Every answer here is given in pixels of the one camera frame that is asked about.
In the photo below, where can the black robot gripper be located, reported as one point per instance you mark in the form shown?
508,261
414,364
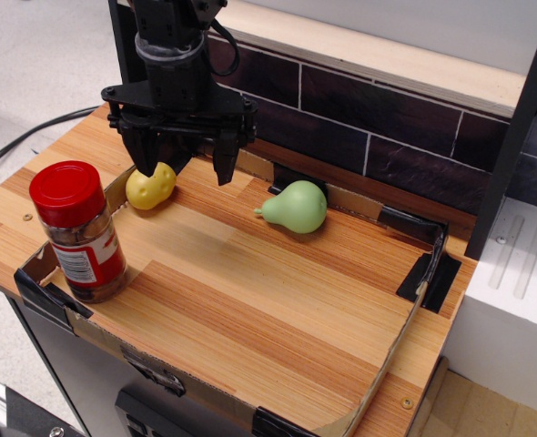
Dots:
178,107

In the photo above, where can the red-capped spice bottle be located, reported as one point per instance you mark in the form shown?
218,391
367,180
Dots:
73,210

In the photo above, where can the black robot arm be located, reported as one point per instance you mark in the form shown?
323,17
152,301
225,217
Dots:
177,24

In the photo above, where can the cardboard fence with black tape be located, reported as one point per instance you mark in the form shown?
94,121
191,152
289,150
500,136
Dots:
229,325

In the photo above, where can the yellow toy potato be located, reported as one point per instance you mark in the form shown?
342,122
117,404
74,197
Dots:
145,193

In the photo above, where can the green toy pear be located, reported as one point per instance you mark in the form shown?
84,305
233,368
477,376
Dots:
301,208

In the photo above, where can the black vertical post left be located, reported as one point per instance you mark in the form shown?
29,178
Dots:
132,68

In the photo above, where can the black vertical post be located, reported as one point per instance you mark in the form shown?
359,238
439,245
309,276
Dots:
506,162
132,68

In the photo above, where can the black vertical post right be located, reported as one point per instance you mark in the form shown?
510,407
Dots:
506,162

